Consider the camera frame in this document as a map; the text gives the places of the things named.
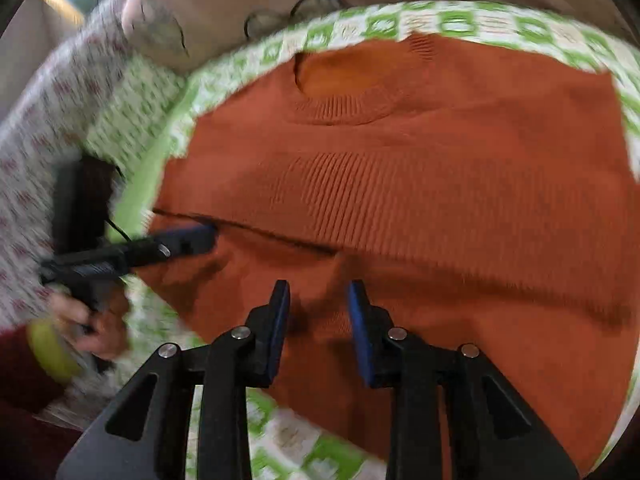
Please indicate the white floral patterned bedsheet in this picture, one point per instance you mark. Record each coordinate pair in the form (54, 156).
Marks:
(45, 150)

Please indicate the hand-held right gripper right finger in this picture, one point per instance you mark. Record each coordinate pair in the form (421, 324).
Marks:
(359, 330)

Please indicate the orange knit sweater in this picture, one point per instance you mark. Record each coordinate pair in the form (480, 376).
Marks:
(410, 200)

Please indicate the green checkered blanket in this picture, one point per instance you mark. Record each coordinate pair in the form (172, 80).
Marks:
(150, 110)

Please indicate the yellow-green wristband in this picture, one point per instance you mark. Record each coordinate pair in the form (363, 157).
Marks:
(50, 352)

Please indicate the beige pillow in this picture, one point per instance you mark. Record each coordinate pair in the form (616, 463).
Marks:
(225, 5)

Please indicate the person's left hand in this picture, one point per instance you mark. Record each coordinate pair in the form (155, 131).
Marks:
(102, 330)

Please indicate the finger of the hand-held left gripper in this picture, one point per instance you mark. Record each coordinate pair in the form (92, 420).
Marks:
(192, 240)

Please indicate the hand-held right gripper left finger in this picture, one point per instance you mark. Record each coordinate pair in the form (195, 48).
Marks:
(280, 330)

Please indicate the person's left forearm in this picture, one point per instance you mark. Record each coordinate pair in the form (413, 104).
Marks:
(25, 410)

